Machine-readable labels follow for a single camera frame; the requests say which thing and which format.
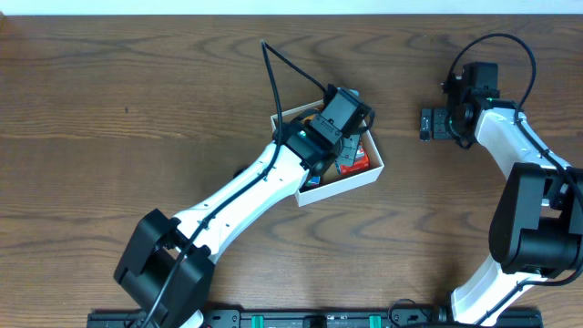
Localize red toy fire truck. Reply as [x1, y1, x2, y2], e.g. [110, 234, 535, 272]
[336, 143, 370, 175]

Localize white cardboard box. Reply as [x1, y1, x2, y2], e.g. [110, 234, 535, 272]
[282, 100, 384, 207]

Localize colourful puzzle cube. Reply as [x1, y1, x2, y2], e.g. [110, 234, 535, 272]
[304, 176, 321, 188]

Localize yellow rubber toy animal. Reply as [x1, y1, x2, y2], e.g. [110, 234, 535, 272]
[291, 114, 317, 124]

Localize black round cap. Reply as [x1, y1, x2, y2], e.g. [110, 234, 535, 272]
[232, 168, 246, 179]

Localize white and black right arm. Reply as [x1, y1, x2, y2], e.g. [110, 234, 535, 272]
[420, 85, 582, 326]

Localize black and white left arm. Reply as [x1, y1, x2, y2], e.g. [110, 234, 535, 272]
[114, 121, 360, 327]

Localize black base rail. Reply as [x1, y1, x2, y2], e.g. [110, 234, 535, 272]
[86, 305, 544, 328]

